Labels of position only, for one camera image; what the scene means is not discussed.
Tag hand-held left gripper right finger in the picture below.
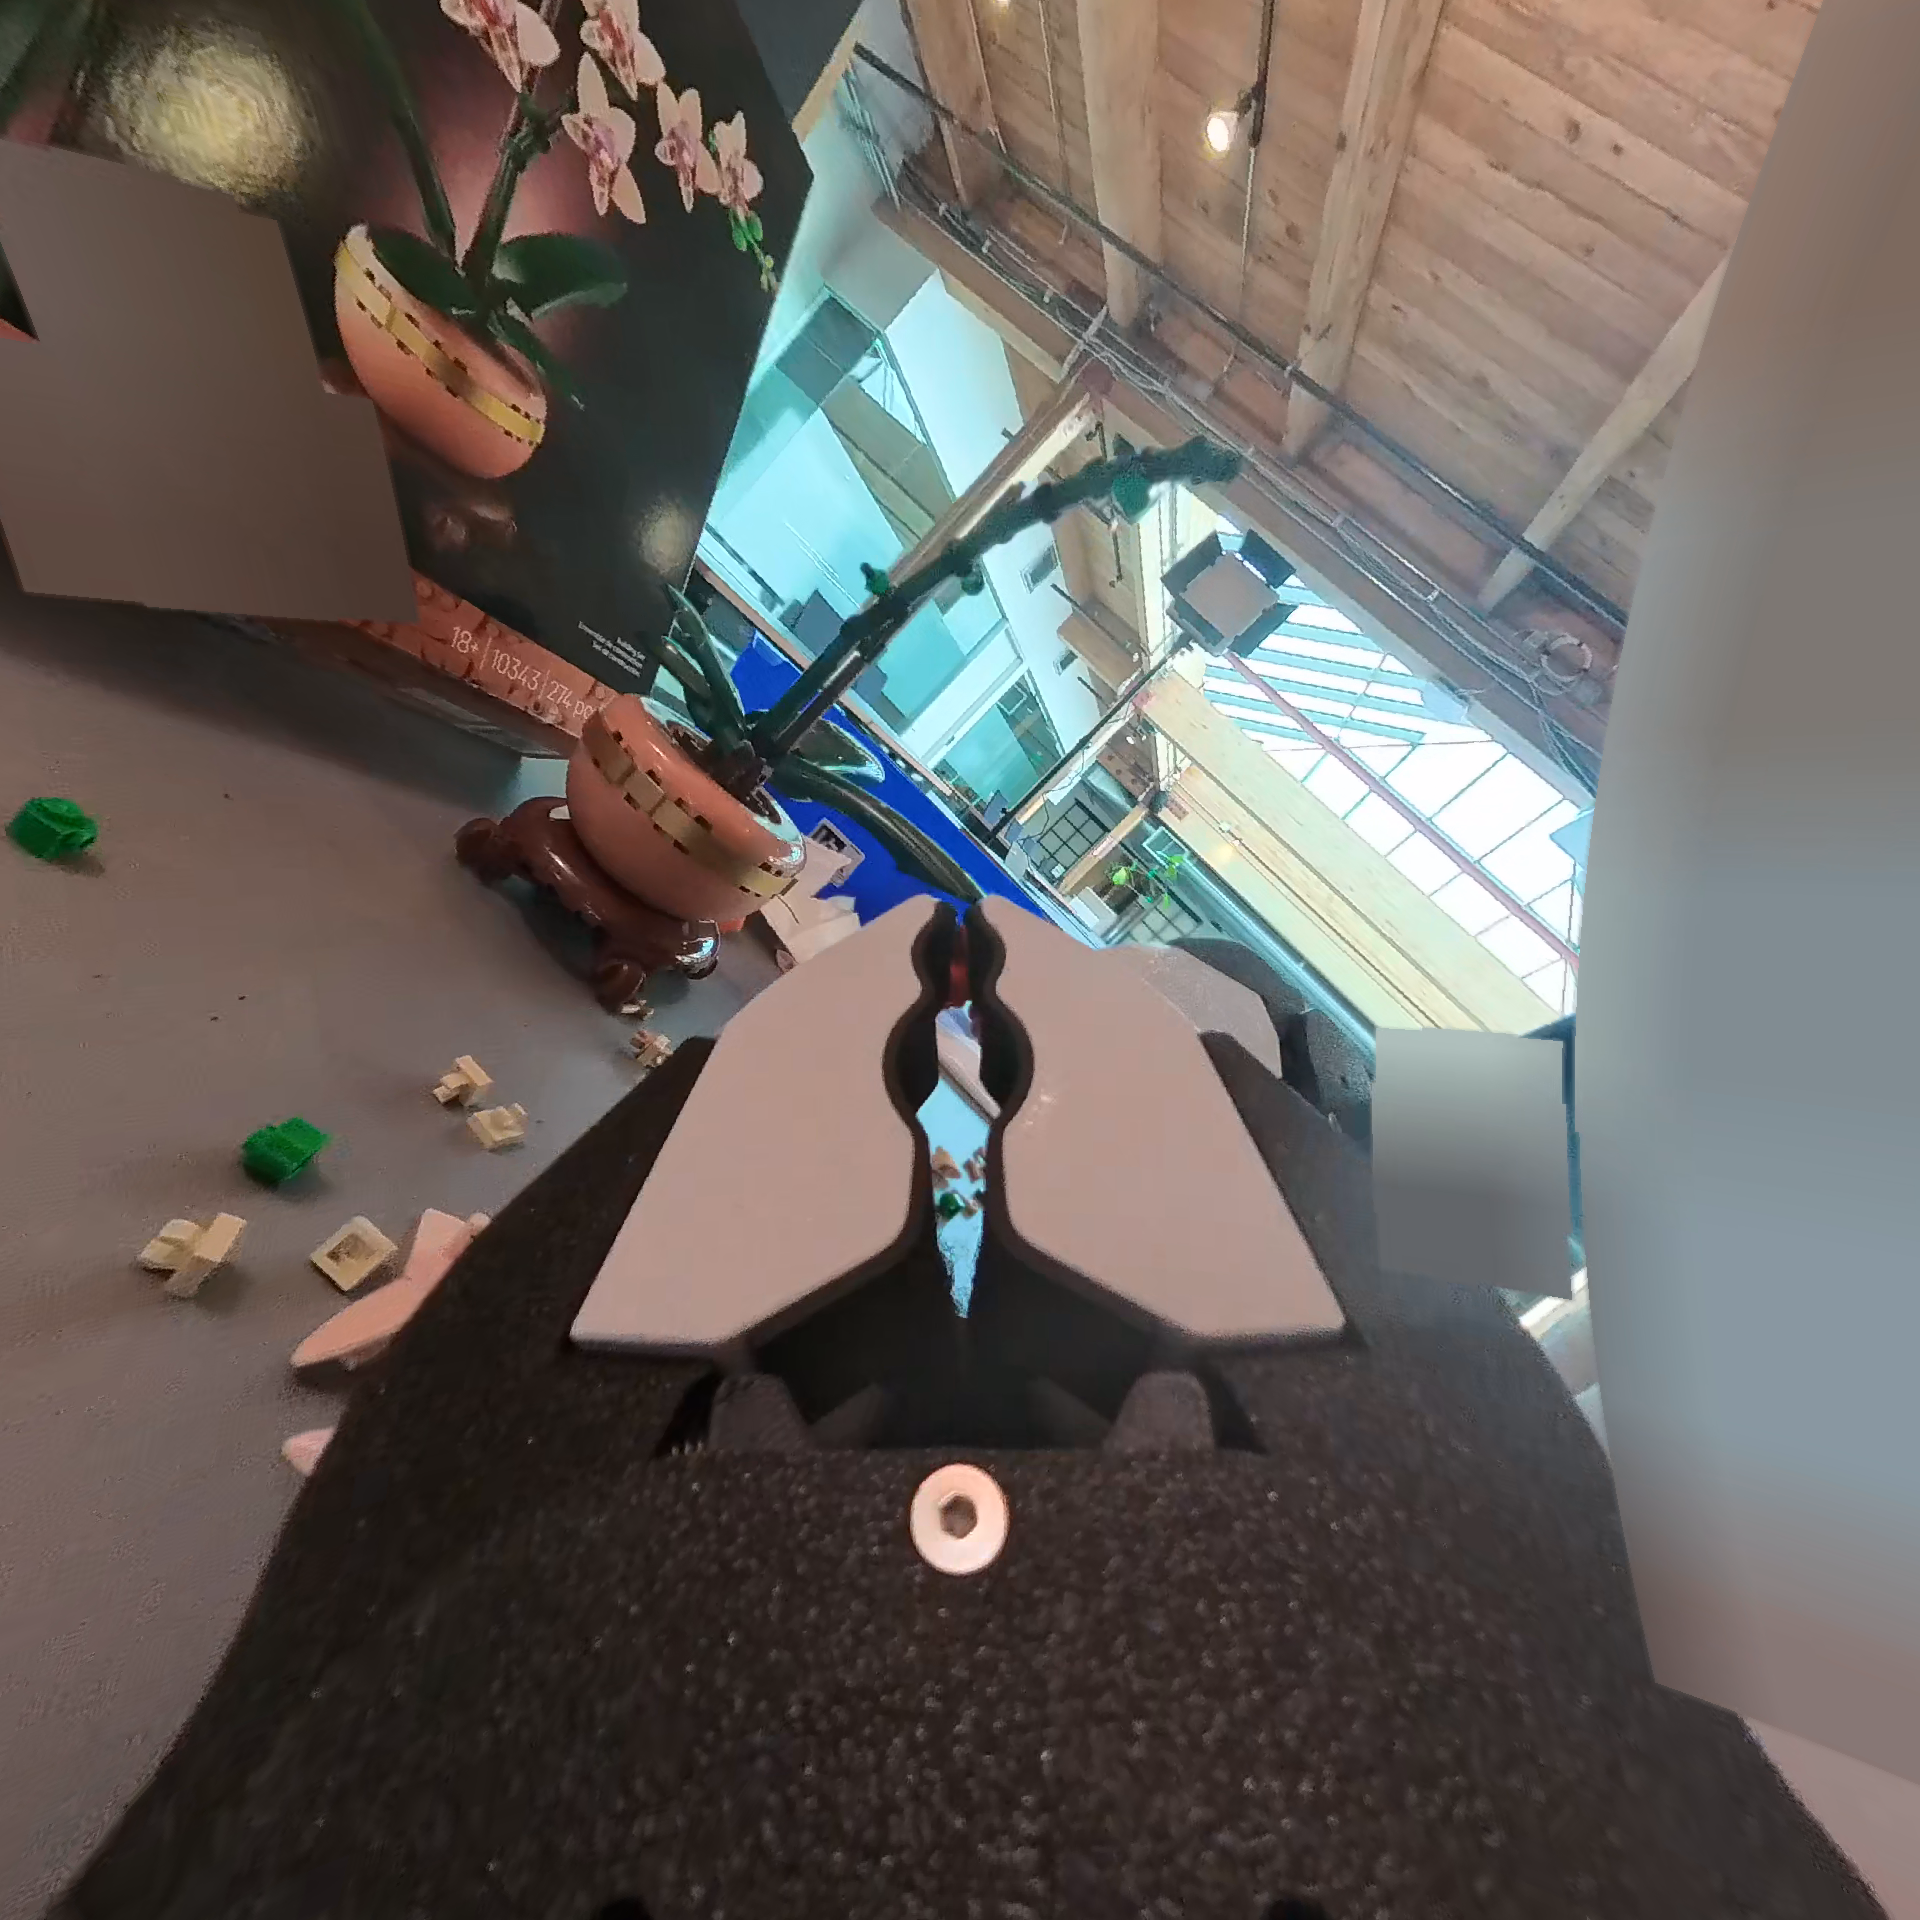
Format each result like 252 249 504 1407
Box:
965 895 1349 1343

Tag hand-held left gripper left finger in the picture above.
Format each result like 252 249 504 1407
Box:
568 901 965 1361

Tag grey desk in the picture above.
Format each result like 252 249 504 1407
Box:
0 577 962 1920

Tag blue plastic bin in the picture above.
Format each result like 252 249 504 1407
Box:
737 621 1085 939

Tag black studio light panel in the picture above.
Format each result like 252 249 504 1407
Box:
1159 532 1297 653

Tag scattered tan small bricks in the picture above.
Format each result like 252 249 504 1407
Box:
137 1026 993 1298

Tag orchid picture cardboard box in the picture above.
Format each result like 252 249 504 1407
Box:
0 0 823 753

